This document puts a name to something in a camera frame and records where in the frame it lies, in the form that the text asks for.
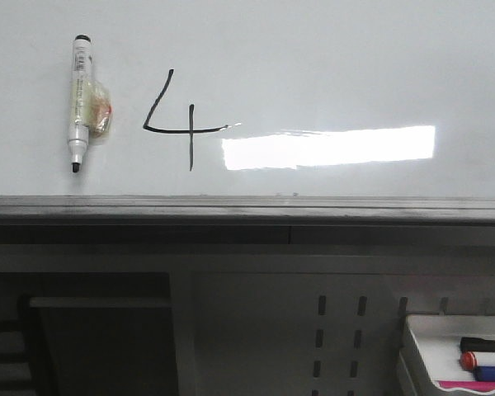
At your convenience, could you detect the white black whiteboard marker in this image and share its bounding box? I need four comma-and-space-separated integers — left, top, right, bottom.
67, 35, 112, 173

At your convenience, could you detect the white whiteboard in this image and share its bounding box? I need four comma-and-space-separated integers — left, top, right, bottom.
0, 1, 495, 199

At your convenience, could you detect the grey whiteboard bottom ledge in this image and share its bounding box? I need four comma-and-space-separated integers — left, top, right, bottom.
0, 196, 495, 247

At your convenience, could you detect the grey slotted metal panel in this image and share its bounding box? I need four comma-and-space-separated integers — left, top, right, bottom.
172, 246, 495, 395

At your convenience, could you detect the dark grey box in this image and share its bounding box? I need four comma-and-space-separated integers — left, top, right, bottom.
25, 273, 178, 395

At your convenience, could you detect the white plastic tray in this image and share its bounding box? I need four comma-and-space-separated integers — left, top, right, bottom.
396, 315, 495, 395

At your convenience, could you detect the red capped marker in tray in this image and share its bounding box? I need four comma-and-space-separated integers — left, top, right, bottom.
460, 351, 495, 371

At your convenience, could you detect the blue marker in tray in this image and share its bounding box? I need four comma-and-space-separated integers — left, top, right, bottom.
474, 365, 495, 382

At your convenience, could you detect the pink item in tray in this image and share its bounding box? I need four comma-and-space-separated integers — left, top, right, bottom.
437, 380, 495, 393

